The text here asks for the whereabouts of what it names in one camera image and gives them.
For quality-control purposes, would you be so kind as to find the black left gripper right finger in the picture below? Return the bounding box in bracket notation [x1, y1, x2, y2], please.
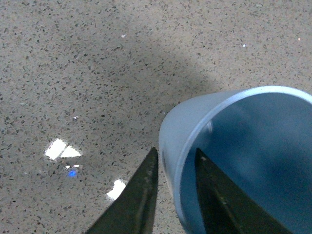
[195, 149, 290, 234]

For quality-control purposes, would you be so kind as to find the blue cup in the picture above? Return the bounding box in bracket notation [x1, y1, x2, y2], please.
[158, 86, 312, 234]

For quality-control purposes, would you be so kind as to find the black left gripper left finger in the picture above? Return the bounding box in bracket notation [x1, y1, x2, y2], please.
[86, 147, 158, 234]

